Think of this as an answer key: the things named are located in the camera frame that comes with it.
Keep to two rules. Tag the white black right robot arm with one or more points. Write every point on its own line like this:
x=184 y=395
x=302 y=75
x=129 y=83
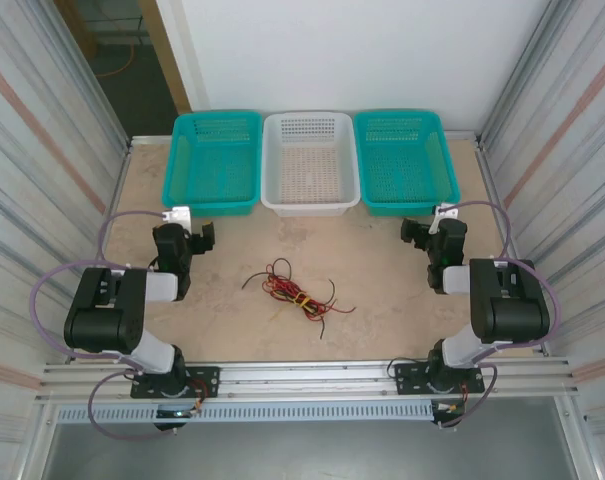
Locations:
x=507 y=300

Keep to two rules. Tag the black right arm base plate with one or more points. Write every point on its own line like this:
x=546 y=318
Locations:
x=412 y=377

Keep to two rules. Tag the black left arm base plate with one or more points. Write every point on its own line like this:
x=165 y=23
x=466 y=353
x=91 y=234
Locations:
x=204 y=382

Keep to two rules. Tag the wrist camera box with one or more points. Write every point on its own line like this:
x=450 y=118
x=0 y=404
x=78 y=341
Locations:
x=179 y=216
x=444 y=212

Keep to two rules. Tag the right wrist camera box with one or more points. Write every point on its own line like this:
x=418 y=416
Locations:
x=444 y=212

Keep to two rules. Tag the teal plastic basket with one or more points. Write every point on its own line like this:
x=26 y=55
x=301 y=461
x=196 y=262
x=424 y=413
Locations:
x=212 y=165
x=407 y=165

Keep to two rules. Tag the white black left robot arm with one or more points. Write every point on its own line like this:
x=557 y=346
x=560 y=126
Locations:
x=132 y=310

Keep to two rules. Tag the aluminium mounting rail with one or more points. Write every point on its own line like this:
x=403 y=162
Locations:
x=307 y=375

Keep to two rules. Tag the white plastic basket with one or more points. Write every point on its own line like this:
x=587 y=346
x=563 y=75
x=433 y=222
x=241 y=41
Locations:
x=309 y=165

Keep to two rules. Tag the wooden door frame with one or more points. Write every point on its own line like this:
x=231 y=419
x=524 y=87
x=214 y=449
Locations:
x=164 y=50

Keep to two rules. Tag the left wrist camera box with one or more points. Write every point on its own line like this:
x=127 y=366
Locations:
x=179 y=216

